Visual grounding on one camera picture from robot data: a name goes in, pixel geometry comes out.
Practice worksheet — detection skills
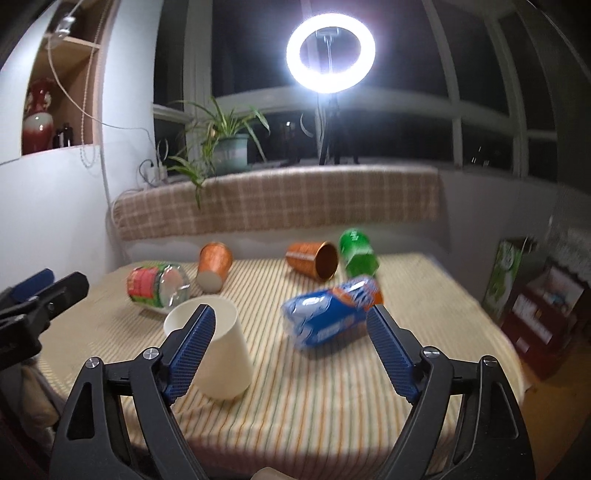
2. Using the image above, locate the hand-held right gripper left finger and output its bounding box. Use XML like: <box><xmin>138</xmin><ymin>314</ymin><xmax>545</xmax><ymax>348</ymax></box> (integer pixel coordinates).
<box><xmin>49</xmin><ymin>303</ymin><xmax>217</xmax><ymax>480</ymax></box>

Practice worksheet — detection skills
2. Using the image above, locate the wooden wall shelf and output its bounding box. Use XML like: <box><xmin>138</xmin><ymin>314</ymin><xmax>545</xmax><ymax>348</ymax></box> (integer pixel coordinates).
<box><xmin>21</xmin><ymin>0</ymin><xmax>122</xmax><ymax>156</ymax></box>

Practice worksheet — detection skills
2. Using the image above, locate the checkered blanket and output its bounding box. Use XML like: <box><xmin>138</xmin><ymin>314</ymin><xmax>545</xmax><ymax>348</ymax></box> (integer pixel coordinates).
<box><xmin>110</xmin><ymin>165</ymin><xmax>440</xmax><ymax>241</ymax></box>

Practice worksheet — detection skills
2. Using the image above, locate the green and white carton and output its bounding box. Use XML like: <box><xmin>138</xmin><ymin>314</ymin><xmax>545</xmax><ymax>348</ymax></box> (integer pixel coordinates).
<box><xmin>481</xmin><ymin>237</ymin><xmax>539</xmax><ymax>325</ymax></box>

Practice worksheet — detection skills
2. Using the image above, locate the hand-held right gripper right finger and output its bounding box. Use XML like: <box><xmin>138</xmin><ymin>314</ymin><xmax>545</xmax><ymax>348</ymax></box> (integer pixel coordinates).
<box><xmin>366</xmin><ymin>304</ymin><xmax>538</xmax><ymax>480</ymax></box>

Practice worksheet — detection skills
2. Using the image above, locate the white cable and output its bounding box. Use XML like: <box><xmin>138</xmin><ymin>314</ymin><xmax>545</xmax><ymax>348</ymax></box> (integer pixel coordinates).
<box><xmin>44</xmin><ymin>18</ymin><xmax>160</xmax><ymax>169</ymax></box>

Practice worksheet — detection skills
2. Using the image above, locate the red green labelled can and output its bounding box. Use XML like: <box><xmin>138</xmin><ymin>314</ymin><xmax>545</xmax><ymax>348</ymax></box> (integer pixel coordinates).
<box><xmin>127</xmin><ymin>262</ymin><xmax>192</xmax><ymax>310</ymax></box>

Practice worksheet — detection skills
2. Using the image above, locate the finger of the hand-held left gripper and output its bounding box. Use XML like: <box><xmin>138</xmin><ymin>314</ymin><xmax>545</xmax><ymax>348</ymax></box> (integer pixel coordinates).
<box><xmin>0</xmin><ymin>269</ymin><xmax>55</xmax><ymax>305</ymax></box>
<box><xmin>0</xmin><ymin>272</ymin><xmax>89</xmax><ymax>334</ymax></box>

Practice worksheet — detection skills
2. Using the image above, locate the black tripod stand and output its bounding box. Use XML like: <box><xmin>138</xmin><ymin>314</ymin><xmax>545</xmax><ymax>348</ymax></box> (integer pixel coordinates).
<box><xmin>315</xmin><ymin>95</ymin><xmax>361</xmax><ymax>165</ymax></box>

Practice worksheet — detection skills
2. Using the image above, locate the dark small bottle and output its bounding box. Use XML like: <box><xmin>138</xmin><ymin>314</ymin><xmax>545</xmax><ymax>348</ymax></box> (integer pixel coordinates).
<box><xmin>53</xmin><ymin>122</ymin><xmax>75</xmax><ymax>148</ymax></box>

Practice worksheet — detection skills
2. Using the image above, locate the white paper cup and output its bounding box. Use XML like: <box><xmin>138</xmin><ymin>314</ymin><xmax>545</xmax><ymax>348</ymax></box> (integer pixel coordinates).
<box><xmin>164</xmin><ymin>298</ymin><xmax>253</xmax><ymax>400</ymax></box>

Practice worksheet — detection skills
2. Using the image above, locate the green plastic bottle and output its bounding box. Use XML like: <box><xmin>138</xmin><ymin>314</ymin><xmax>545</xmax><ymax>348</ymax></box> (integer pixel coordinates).
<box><xmin>339</xmin><ymin>228</ymin><xmax>380</xmax><ymax>279</ymax></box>

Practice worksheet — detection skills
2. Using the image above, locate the red and white vase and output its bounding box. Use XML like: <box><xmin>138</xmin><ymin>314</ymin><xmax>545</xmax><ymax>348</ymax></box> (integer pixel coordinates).
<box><xmin>22</xmin><ymin>78</ymin><xmax>55</xmax><ymax>155</ymax></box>

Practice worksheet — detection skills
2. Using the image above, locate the dark red cardboard box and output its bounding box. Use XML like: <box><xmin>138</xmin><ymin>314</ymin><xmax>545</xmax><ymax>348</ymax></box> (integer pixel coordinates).
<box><xmin>501</xmin><ymin>265</ymin><xmax>591</xmax><ymax>380</ymax></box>

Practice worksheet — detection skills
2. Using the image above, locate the potted spider plant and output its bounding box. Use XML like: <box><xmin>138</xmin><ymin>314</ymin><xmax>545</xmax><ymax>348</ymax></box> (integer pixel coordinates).
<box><xmin>168</xmin><ymin>95</ymin><xmax>271</xmax><ymax>209</ymax></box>

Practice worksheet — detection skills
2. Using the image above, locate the white power strip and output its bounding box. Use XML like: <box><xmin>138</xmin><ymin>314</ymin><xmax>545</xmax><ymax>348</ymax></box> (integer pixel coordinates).
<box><xmin>139</xmin><ymin>159</ymin><xmax>169</xmax><ymax>190</ymax></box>

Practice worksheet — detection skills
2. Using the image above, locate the ring light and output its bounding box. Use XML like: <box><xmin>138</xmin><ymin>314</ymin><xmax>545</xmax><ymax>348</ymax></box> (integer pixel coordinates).
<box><xmin>286</xmin><ymin>20</ymin><xmax>376</xmax><ymax>95</ymax></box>

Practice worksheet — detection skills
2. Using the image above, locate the orange paper cup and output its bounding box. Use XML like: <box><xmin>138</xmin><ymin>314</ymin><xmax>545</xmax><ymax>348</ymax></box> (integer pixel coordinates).
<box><xmin>196</xmin><ymin>242</ymin><xmax>234</xmax><ymax>292</ymax></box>
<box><xmin>286</xmin><ymin>241</ymin><xmax>339</xmax><ymax>281</ymax></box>

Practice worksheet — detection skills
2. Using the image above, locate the blue snack packet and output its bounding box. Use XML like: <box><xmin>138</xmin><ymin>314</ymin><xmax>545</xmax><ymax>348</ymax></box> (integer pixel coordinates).
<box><xmin>281</xmin><ymin>275</ymin><xmax>385</xmax><ymax>350</ymax></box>

